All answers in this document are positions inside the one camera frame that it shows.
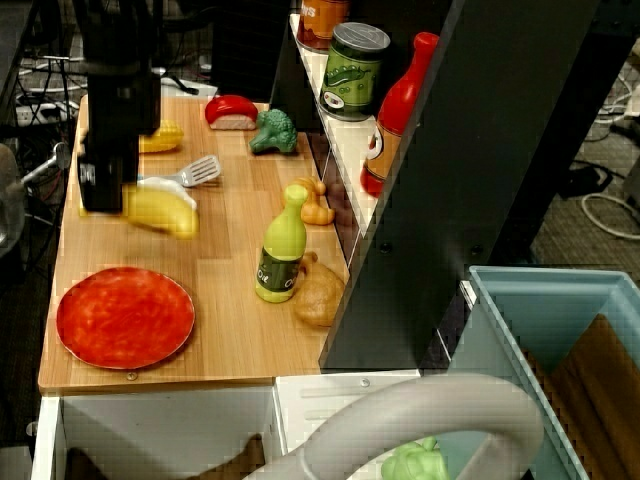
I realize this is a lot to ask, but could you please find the blue handled toy spatula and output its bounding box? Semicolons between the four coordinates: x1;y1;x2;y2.
159;154;223;189

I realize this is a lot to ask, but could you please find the green pea toy can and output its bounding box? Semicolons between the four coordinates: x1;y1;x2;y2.
319;22;391;123

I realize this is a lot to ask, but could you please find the light green toy vegetable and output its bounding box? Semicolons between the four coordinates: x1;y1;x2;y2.
380;436;450;480

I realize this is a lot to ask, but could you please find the wide black vertical post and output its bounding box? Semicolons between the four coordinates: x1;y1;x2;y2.
319;0;601;374

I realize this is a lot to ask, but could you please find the yellow toy corn cob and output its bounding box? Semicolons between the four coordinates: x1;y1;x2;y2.
138;119;185;154

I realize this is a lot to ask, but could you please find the green olive oil toy bottle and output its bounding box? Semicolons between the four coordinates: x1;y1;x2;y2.
254;183;309;304

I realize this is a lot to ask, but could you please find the brown cardboard inside bin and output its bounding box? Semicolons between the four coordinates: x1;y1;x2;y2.
519;313;640;480

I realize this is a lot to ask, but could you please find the white power strip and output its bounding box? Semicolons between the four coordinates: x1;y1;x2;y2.
14;102;72;126

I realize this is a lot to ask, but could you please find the grey toy faucet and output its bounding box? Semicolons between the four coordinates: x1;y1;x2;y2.
239;372;545;480

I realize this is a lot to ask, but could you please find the white backsplash shelf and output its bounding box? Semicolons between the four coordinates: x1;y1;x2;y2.
288;13;396;269

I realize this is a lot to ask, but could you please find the white toy kitchen cabinet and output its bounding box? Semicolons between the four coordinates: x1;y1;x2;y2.
29;369;451;480

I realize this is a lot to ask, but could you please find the red ketchup toy bottle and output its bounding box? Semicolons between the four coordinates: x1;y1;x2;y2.
359;31;440;199

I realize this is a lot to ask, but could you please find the slim black frame beam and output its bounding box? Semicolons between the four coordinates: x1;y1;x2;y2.
529;0;640;261

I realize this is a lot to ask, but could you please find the orange soup toy can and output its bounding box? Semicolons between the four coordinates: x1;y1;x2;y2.
296;0;351;53

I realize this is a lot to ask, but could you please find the green toy broccoli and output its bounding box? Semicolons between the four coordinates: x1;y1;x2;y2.
248;108;299;155

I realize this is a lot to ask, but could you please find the silver metal clamp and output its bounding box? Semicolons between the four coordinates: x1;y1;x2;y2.
19;142;72;187

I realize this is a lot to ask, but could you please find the yellow toy banana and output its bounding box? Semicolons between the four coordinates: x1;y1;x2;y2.
123;187;200;240

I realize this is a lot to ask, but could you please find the white floor cable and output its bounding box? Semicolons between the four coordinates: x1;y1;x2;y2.
582;193;640;241

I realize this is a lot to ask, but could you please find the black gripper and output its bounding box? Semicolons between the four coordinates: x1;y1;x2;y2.
78;62;162;214

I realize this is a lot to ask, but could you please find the teal plastic bin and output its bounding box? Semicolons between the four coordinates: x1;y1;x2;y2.
439;264;640;480

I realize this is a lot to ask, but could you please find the red and white toy sushi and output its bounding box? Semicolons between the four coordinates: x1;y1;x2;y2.
204;94;259;131

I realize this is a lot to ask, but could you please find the orange toy croissant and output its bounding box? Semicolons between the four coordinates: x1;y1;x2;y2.
292;175;336;226

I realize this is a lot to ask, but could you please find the red round plate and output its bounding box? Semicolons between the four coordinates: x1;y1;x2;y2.
55;267;196;371

